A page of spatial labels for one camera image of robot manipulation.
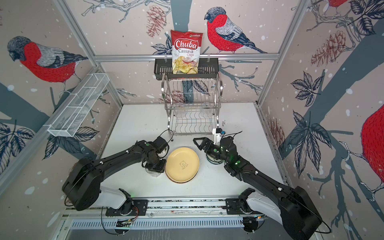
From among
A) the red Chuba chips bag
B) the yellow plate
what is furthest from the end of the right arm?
the red Chuba chips bag

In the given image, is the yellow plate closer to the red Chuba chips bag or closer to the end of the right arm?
the end of the right arm

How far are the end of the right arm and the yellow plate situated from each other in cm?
18

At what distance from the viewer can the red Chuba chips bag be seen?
2.73ft

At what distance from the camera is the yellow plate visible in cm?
81

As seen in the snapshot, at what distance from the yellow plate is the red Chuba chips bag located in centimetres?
49

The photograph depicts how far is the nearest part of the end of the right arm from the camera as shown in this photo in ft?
2.00

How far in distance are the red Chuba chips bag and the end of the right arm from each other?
0.43 m
